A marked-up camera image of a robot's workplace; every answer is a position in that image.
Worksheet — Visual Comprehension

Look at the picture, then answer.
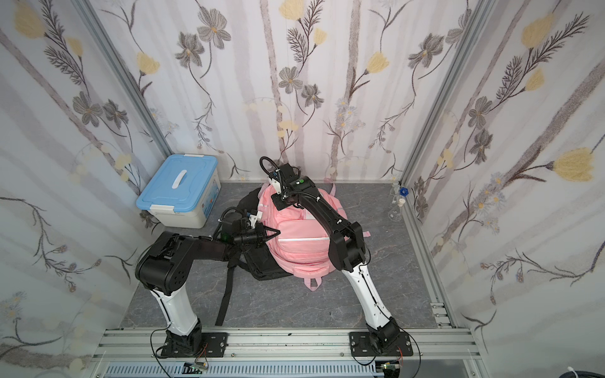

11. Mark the black backpack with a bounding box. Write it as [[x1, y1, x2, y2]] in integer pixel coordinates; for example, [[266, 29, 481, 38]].
[[213, 188, 290, 326]]

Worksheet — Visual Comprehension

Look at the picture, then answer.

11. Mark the aluminium frame rail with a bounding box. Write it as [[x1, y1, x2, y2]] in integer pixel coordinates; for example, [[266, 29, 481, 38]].
[[85, 328, 489, 377]]

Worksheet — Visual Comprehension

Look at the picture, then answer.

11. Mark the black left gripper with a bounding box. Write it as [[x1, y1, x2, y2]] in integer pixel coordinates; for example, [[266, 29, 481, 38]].
[[232, 224, 280, 247]]

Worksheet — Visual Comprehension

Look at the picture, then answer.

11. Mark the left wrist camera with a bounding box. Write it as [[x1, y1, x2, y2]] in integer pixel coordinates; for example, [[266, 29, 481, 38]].
[[219, 206, 261, 236]]

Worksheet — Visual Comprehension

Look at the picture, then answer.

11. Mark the clear bottle with blue cap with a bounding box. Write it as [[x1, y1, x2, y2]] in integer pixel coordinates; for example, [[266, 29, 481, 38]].
[[388, 183, 409, 222]]

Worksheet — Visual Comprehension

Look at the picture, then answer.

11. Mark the pink backpack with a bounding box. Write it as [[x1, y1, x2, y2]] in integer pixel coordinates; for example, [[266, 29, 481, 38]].
[[258, 184, 336, 291]]

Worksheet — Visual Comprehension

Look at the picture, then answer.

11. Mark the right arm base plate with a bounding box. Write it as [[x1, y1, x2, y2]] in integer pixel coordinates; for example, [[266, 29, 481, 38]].
[[348, 332, 414, 358]]

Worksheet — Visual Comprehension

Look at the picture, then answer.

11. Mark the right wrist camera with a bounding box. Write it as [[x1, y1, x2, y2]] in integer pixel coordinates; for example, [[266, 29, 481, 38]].
[[259, 156, 301, 194]]

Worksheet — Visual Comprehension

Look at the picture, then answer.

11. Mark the white box with blue lid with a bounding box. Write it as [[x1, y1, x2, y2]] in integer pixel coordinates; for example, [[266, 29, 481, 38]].
[[135, 154, 221, 229]]

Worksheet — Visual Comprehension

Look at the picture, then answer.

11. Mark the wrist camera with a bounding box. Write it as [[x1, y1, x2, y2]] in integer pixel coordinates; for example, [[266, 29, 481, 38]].
[[259, 156, 301, 194], [219, 206, 261, 236]]

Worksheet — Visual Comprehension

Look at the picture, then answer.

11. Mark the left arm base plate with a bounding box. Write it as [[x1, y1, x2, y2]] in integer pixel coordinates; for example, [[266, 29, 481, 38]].
[[160, 332, 229, 358]]

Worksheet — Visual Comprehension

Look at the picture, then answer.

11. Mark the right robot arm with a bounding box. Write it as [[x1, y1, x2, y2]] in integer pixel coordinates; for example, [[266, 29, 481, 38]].
[[258, 174, 400, 355]]

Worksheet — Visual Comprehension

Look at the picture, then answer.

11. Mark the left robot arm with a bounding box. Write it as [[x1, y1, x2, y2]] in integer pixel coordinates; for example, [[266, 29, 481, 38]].
[[135, 225, 290, 358]]

